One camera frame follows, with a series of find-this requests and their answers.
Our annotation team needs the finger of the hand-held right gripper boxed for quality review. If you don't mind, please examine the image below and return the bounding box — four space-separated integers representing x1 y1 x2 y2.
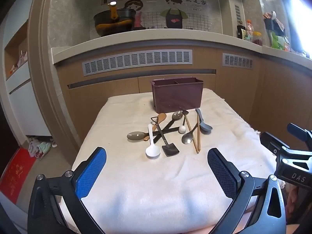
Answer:
287 123 312 150
259 132 290 159

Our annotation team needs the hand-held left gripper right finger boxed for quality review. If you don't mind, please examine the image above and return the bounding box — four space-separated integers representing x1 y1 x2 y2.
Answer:
207 147 287 234

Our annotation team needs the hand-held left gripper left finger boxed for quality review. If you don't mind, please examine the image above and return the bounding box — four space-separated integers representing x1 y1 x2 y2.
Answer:
27 147 108 234

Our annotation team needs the wooden chopstick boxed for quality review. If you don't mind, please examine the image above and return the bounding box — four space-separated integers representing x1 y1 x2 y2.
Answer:
196 122 201 154
193 124 199 152

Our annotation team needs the blue-grey plastic spoon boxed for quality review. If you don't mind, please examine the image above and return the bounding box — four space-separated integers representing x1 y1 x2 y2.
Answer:
195 108 213 133

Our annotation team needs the steel spoon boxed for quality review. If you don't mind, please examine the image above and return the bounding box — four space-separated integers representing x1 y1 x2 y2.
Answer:
182 110 195 145

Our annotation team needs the black shovel-shaped spoon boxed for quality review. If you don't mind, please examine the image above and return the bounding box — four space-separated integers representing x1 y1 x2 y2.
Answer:
150 117 180 157

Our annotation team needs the white plastic spoon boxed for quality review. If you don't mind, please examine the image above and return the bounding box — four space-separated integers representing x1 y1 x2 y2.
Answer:
145 124 161 158

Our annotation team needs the wooden spoon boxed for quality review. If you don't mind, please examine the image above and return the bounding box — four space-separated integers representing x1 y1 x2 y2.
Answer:
143 113 167 141

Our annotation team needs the purple plastic utensil holder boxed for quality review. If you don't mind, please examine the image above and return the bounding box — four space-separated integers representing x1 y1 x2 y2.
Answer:
150 78 204 110

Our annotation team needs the person's pink clothing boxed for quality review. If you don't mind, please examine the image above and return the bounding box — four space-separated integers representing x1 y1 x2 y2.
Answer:
285 183 312 227

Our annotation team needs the white table cloth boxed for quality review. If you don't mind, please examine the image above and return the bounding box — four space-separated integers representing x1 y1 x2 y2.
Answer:
72 88 281 232

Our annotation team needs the pile of clothes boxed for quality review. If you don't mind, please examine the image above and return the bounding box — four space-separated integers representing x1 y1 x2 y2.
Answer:
28 138 58 160

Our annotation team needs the wooden counter cabinet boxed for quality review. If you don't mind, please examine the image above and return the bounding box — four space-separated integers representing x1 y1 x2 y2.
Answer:
57 51 312 156

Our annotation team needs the red floor mat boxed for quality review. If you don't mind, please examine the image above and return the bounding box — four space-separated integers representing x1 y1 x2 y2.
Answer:
0 147 37 204

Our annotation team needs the short grey vent grille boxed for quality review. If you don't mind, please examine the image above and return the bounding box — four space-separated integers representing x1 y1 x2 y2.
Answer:
222 53 254 69

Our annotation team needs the green plastic bag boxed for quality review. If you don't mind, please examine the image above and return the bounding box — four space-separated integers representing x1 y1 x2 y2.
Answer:
270 33 288 50

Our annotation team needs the red jar with yellow lid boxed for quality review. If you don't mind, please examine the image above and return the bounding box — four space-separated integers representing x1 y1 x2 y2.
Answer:
252 31 264 46

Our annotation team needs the white shelf cabinet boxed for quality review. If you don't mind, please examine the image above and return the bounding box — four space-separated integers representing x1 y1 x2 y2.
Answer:
4 19 52 137

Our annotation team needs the window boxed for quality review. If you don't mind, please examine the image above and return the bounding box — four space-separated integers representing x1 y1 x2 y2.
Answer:
289 0 312 54

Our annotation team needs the plastic bottle with orange cap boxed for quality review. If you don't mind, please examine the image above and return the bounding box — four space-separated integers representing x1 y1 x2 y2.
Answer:
245 20 253 42

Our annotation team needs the long grey vent grille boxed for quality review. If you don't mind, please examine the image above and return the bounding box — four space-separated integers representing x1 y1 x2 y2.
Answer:
82 50 193 76

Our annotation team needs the light stone countertop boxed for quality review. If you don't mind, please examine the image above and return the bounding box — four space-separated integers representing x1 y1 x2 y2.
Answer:
51 28 312 65

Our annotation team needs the black wall rack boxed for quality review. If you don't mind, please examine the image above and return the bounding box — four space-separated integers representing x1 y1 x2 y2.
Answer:
263 11 285 37

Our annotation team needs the black wok with orange handle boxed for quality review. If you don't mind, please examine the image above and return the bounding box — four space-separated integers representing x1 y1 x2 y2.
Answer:
93 2 137 37

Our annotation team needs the cartoon wall sticker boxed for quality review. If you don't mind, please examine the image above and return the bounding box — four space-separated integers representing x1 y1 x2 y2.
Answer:
122 0 210 30

